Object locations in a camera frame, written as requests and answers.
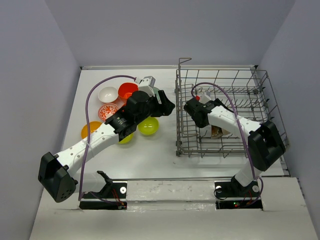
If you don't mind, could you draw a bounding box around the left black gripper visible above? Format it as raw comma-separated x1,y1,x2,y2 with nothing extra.
135,91,175,125

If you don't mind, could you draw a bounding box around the lime green bowl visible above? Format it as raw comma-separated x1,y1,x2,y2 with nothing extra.
119,133,134,144
137,117,159,136

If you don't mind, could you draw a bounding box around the beige painted ceramic bowl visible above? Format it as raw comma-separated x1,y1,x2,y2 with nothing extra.
210,125,224,139

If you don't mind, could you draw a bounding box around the grey wire dish rack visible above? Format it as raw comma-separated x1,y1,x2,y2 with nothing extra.
174,57,290,158

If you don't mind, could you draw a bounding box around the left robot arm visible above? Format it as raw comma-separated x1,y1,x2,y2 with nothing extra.
38,90,175,203

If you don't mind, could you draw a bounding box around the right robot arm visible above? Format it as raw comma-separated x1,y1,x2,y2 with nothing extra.
183,98,286,196

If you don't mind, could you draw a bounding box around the orange square bowl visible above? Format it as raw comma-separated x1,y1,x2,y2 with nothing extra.
118,82,139,101

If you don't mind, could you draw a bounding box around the pale green ceramic bowl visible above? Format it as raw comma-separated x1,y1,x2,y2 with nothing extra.
153,87,159,95

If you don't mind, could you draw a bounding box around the red white patterned bowl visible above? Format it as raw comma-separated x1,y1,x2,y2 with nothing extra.
97,103,119,122

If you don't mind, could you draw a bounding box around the small white bowl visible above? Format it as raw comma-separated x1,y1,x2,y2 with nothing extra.
98,86,118,103

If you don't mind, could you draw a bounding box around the yellow bowl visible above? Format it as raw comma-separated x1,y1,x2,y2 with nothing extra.
80,121,102,139

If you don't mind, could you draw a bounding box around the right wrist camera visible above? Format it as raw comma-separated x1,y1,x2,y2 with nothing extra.
195,92,212,104

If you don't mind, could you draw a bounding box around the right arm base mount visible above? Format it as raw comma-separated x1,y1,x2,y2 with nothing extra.
213,177,263,210

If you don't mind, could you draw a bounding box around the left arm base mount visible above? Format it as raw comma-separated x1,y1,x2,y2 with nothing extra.
79,170,128,211

